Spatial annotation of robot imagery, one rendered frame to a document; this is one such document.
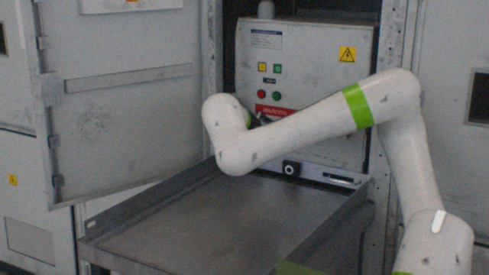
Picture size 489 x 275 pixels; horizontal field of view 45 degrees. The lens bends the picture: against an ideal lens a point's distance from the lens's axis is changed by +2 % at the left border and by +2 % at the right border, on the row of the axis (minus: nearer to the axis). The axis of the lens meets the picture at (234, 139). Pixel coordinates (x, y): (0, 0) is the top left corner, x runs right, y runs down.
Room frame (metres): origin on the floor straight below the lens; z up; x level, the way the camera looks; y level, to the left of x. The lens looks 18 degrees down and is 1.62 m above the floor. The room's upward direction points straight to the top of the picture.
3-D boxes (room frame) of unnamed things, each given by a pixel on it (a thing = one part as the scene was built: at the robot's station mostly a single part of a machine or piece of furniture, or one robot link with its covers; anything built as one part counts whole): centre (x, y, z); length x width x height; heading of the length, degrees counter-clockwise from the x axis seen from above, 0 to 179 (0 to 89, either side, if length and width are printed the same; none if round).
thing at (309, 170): (1.91, -0.22, 0.89); 0.54 x 0.05 x 0.06; 58
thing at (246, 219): (1.57, 0.00, 0.82); 0.68 x 0.62 x 0.06; 148
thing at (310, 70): (1.90, -0.21, 1.15); 0.48 x 0.01 x 0.48; 58
